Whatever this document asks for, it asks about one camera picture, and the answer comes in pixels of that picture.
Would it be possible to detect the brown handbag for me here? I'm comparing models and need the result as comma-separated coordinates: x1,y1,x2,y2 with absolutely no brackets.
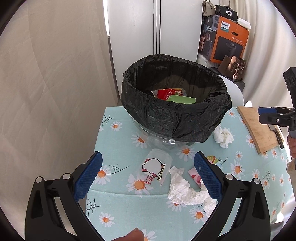
218,56,246,81

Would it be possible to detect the daisy print blue tablecloth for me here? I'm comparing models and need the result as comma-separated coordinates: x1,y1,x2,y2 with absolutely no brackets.
85,105,293,241

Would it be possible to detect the red green snack packet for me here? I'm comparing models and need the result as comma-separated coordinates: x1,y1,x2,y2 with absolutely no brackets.
151,88,187,100

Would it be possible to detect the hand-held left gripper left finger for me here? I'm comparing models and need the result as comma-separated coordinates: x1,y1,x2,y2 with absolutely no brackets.
25,151,103,241

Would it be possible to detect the white tissue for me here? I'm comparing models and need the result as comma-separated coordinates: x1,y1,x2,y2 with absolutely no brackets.
167,166,218,217
213,126,234,149

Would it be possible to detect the white chair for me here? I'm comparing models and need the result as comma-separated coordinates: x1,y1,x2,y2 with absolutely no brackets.
218,74,245,107

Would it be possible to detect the white pouch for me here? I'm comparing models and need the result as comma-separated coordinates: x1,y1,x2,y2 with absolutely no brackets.
237,18,252,29

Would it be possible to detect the black bag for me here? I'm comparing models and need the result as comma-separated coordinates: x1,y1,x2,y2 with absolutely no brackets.
215,5,238,20

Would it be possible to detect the white curtain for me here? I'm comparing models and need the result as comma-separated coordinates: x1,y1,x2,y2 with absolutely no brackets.
243,0,296,109

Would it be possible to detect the bamboo cutting board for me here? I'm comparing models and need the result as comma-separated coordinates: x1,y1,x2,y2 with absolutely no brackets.
236,105,284,155

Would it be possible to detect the light green paper packaging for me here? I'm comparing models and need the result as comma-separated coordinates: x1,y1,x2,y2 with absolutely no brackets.
168,95,196,104

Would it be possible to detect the orange black carton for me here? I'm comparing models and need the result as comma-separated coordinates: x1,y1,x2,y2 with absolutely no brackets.
209,15,250,65

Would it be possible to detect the white wardrobe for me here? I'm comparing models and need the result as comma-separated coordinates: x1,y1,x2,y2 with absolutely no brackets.
106,0,205,107

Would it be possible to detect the person's right hand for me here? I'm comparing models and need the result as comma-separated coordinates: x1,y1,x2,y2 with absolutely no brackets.
287,133,296,159

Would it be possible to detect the pink white wrapper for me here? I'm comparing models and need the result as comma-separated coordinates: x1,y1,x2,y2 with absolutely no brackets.
188,167,206,189

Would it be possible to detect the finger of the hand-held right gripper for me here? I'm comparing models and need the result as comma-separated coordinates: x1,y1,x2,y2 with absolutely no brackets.
257,107,296,115
258,113,296,127

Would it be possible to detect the dark printed carton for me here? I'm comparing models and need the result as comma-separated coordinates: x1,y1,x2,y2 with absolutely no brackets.
199,16,217,55

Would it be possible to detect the person's left hand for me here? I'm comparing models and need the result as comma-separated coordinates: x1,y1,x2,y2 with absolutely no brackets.
109,228,145,241

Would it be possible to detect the beige bag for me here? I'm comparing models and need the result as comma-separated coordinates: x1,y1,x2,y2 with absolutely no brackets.
202,0,215,16

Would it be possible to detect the clear bin with black bag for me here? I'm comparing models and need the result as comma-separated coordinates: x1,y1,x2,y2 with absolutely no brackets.
121,54,232,151

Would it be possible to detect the clear printed plastic cup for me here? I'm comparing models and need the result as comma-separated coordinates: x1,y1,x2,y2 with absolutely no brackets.
140,149,173,187

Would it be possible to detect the black handled cleaver knife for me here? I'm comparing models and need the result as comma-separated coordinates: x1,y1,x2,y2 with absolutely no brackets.
269,124,284,149

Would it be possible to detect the beige curtain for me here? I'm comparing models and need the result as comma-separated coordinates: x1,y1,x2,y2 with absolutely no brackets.
0,0,121,209

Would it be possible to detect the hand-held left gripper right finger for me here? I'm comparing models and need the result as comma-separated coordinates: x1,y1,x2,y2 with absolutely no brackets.
194,152,271,241

